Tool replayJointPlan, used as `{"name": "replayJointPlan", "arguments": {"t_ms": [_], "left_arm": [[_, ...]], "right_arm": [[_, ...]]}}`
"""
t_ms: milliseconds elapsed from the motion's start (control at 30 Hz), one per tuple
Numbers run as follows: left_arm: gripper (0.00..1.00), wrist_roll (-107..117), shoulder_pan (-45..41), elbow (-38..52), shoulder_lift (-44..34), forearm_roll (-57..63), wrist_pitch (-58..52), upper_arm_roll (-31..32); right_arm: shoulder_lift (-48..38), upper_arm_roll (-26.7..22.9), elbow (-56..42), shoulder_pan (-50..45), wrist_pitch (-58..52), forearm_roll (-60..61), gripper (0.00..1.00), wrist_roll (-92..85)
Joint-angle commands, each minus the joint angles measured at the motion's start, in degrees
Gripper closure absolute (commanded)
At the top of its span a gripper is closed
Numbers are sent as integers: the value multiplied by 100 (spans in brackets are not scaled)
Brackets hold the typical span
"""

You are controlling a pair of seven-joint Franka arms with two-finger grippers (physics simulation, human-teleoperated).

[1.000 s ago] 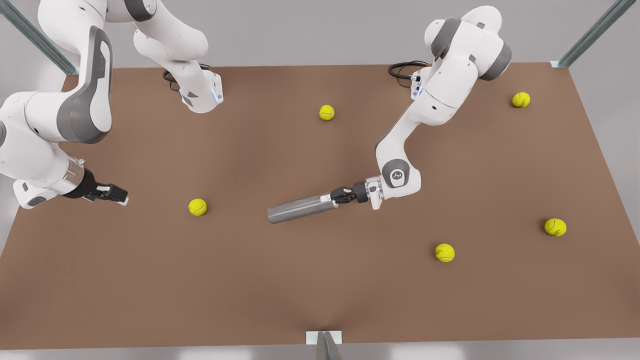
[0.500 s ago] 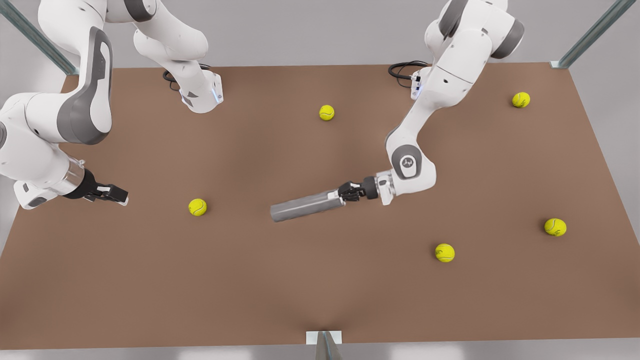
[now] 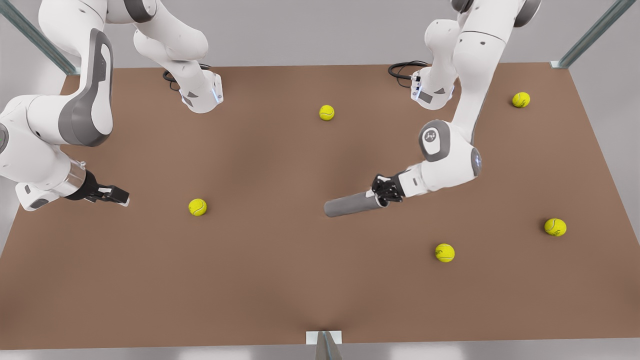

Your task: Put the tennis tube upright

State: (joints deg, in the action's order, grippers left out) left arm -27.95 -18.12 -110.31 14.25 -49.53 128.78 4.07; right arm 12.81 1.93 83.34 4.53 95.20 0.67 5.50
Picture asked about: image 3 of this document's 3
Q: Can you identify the black cable loop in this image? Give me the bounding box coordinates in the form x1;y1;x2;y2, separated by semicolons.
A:
388;60;431;89
162;63;212;92

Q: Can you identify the grey tennis ball tube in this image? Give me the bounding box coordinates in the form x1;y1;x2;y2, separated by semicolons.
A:
323;191;389;218

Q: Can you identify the silver frame post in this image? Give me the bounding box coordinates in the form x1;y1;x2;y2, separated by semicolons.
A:
550;0;637;69
306;330;344;360
0;0;81;76

